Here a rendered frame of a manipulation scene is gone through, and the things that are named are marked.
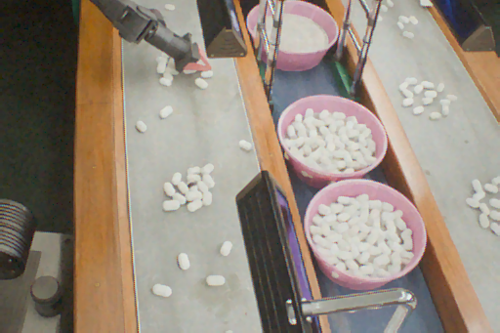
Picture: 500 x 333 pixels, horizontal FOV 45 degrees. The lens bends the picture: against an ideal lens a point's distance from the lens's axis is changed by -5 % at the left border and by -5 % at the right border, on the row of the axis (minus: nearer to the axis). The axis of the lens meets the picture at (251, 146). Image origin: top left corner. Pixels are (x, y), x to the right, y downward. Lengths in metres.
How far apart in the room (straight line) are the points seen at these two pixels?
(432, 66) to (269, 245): 1.10
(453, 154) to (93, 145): 0.88
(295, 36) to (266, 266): 1.08
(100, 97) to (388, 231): 0.76
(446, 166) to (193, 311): 0.72
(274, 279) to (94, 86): 0.89
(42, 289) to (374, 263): 0.75
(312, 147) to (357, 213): 0.22
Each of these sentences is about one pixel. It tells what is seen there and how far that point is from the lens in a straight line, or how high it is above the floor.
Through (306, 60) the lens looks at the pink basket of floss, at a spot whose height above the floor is 0.73.
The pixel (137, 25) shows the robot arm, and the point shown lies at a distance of 1.52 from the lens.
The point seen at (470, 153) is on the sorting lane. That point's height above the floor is 0.74.
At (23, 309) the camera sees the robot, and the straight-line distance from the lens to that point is 1.57.
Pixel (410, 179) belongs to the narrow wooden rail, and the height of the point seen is 0.76.
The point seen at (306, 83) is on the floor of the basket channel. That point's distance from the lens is 1.78.
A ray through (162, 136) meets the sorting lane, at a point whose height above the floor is 0.74.
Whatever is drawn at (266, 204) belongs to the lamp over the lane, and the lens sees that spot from 0.91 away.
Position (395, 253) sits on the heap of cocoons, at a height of 0.75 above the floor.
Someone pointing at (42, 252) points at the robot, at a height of 0.48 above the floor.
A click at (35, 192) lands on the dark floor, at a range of 2.39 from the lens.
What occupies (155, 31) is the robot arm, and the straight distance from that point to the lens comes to 1.54.
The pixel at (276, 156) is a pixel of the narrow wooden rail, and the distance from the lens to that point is 1.44.
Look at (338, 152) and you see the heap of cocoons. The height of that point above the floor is 0.74.
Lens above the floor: 1.81
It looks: 46 degrees down
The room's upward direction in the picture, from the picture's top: 8 degrees clockwise
